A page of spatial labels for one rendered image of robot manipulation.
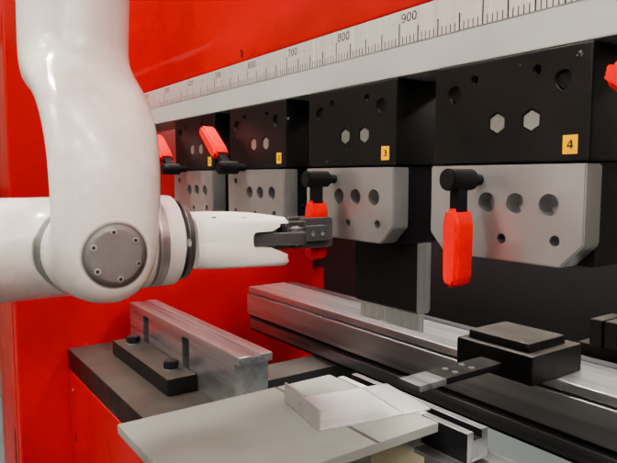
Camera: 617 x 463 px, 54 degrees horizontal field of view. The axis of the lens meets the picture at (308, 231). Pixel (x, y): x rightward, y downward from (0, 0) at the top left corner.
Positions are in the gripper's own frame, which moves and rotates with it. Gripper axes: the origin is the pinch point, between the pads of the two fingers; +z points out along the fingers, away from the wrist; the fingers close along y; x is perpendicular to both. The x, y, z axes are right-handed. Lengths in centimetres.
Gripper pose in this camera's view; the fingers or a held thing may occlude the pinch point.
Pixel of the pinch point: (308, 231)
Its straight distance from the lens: 65.6
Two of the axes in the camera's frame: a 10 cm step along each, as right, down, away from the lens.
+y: 5.8, 0.7, -8.1
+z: 8.2, -0.5, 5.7
